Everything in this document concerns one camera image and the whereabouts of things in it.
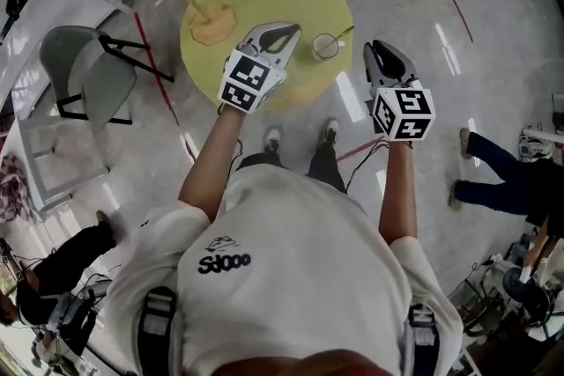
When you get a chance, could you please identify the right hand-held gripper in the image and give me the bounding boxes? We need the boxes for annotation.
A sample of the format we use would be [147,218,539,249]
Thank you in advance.
[363,40,437,143]

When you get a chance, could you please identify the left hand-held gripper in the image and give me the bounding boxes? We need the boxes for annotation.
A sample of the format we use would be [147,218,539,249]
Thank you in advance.
[217,21,303,115]

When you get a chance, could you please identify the clear glass cup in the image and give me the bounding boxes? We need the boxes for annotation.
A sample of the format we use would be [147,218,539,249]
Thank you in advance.
[312,33,341,63]

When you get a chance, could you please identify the thin metal spoon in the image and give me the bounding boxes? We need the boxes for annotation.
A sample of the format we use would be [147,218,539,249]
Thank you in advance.
[327,26,356,50]

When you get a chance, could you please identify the person's right forearm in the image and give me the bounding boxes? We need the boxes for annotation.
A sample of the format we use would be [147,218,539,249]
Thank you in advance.
[377,139,419,244]

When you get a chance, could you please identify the person's left forearm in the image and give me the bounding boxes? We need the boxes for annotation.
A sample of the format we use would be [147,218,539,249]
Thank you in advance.
[177,104,249,222]

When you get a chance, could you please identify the wooden cup tree stand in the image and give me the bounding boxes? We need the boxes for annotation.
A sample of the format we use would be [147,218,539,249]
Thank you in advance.
[154,0,240,47]

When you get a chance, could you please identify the person's right shoe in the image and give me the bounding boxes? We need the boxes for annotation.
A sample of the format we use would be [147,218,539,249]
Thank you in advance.
[318,116,341,147]

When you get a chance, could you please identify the person's shoe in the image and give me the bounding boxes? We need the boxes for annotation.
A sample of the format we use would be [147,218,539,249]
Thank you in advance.
[318,116,341,147]
[263,124,285,156]

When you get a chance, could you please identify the person's left shoe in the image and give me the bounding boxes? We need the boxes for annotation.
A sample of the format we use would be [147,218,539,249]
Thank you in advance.
[263,124,285,156]

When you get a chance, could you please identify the person's black trousers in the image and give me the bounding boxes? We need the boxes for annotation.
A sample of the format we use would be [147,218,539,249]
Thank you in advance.
[236,140,349,195]

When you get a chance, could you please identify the white headset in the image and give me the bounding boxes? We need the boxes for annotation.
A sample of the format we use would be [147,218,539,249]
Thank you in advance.
[516,133,554,160]

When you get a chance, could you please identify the grey folding chair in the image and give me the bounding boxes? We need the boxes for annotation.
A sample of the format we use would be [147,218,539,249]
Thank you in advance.
[39,25,175,127]

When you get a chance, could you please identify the person's white t-shirt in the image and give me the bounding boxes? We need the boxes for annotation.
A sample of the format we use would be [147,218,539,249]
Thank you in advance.
[105,165,464,376]

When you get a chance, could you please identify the patterned pink cloth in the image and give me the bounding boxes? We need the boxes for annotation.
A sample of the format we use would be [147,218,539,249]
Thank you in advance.
[0,153,35,225]

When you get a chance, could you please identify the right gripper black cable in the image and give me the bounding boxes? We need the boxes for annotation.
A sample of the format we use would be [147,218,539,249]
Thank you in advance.
[345,135,390,194]

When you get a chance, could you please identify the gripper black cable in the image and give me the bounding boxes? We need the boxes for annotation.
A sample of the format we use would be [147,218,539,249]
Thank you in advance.
[345,135,390,194]
[217,138,244,193]

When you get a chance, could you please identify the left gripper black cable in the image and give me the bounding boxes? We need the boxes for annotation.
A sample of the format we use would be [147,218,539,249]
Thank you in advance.
[217,138,244,193]

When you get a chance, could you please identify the white metal frame rack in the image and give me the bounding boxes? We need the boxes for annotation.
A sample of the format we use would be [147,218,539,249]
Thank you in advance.
[16,116,112,210]

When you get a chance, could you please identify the right harness strap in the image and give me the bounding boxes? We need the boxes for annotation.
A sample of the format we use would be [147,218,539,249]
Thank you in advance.
[406,302,442,376]

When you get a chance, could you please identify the harness strap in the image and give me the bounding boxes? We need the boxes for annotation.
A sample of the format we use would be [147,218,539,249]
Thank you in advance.
[406,302,442,376]
[137,285,185,376]

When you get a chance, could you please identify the left harness strap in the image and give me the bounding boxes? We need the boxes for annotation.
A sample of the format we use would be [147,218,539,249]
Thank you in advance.
[137,285,185,376]

